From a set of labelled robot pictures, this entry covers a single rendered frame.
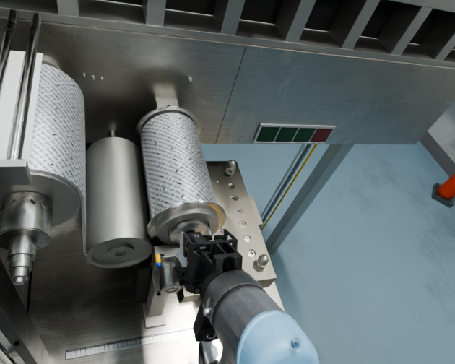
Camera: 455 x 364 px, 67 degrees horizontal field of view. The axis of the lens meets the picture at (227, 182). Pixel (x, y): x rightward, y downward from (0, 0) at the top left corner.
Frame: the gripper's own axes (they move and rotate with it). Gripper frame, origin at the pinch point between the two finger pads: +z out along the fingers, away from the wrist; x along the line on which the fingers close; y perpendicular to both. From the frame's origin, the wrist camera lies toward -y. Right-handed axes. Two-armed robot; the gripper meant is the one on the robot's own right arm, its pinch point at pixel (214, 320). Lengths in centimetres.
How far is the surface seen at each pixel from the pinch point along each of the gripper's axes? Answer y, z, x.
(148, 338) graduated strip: -18.9, 3.9, 11.6
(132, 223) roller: 14.2, 15.7, 15.8
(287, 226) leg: -73, 62, -72
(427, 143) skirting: -104, 157, -277
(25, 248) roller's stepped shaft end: 26.0, 5.7, 30.4
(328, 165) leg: -24, 62, -71
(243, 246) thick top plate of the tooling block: -6.0, 18.8, -13.4
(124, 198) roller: 14.5, 21.2, 16.8
